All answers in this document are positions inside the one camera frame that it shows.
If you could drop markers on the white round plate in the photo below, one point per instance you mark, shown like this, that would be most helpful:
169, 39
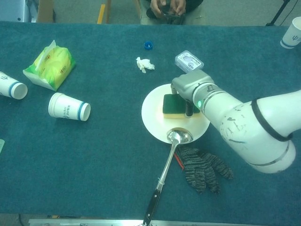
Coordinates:
152, 113

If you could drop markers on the green yellow tissue pack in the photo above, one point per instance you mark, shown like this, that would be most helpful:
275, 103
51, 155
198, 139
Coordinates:
56, 66

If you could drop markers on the crumpled white tissue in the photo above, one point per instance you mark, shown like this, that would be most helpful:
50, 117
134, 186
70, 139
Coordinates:
144, 64

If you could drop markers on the black tripod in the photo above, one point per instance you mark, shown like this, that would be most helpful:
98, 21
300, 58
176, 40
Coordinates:
278, 13

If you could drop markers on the clear plastic box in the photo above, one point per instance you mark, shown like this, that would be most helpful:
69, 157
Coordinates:
188, 61

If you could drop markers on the green and yellow sponge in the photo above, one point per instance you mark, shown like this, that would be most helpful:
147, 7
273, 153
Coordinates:
172, 104

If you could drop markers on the teal carpet table cover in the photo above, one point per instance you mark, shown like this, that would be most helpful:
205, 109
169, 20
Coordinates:
94, 153

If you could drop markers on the grey knit work glove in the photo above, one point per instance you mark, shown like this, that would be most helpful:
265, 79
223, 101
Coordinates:
200, 164

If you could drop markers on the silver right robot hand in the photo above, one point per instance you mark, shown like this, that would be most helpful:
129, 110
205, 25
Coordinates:
190, 81

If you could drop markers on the grey blue cabinet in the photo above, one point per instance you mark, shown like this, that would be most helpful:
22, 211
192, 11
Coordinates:
11, 9

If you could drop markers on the wooden chair leg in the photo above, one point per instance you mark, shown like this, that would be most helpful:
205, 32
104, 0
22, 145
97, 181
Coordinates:
138, 10

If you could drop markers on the aluminium rail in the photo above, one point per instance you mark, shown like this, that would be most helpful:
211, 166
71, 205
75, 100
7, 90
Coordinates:
94, 222

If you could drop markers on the white paper cup blue band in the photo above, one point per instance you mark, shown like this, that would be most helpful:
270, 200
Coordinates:
65, 108
291, 33
11, 86

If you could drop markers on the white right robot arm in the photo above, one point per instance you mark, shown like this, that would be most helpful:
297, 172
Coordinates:
247, 122

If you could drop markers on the blue bottle cap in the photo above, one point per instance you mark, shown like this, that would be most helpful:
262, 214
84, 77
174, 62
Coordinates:
148, 45

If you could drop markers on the black phone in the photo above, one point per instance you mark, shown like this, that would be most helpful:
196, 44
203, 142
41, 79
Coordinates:
171, 15

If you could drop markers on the pale green flat object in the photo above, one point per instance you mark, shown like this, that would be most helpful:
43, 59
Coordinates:
2, 146

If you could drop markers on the person seated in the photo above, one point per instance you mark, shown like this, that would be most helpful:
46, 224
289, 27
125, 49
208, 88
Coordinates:
156, 7

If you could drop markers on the brown cardboard box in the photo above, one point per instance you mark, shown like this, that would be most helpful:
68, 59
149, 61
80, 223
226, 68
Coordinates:
44, 11

